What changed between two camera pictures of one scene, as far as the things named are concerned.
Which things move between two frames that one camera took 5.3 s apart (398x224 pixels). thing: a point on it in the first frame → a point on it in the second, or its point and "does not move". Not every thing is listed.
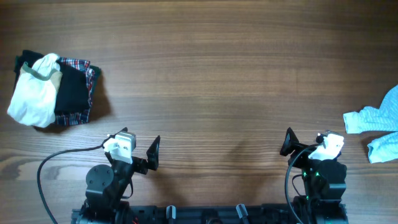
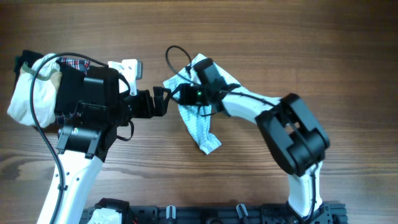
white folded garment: x=33 y=99 does not move
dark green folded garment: x=30 y=56 does not move
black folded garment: x=72 y=91 does not move
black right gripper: x=291 y=145 → x=184 y=89
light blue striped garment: x=372 y=119 → x=198 y=116
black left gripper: x=141 y=165 → x=146 y=111
